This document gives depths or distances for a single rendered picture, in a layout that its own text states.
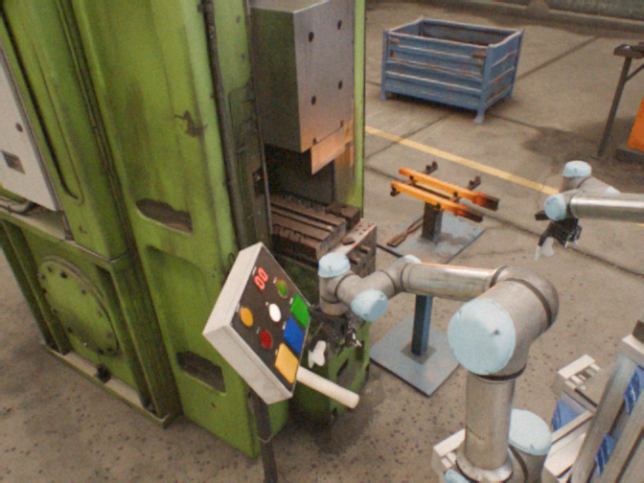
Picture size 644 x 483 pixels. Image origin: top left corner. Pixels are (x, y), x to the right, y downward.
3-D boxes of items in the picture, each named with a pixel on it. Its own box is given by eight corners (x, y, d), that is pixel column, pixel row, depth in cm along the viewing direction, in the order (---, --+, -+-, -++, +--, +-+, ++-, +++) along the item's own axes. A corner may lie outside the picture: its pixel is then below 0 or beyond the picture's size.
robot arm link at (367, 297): (401, 283, 124) (368, 262, 131) (365, 304, 118) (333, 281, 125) (399, 309, 128) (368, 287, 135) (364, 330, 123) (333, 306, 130)
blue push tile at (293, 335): (304, 334, 152) (290, 316, 149) (300, 353, 146) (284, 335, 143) (299, 336, 153) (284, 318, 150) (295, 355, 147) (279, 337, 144)
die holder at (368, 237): (374, 307, 236) (378, 222, 210) (328, 362, 210) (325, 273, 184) (274, 266, 262) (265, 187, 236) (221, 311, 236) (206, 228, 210)
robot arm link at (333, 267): (333, 275, 124) (310, 258, 130) (333, 310, 131) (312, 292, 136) (358, 262, 128) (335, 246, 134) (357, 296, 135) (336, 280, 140)
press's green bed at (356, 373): (371, 378, 263) (373, 307, 236) (330, 433, 237) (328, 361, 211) (281, 335, 288) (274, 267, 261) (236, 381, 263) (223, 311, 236)
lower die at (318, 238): (345, 236, 203) (345, 217, 198) (316, 263, 190) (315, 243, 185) (259, 206, 223) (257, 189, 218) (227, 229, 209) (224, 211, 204)
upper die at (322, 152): (345, 150, 183) (344, 125, 177) (311, 174, 169) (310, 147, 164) (250, 126, 202) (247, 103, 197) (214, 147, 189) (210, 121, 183)
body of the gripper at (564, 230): (563, 248, 176) (572, 217, 169) (542, 236, 182) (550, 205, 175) (579, 241, 179) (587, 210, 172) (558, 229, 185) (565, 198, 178)
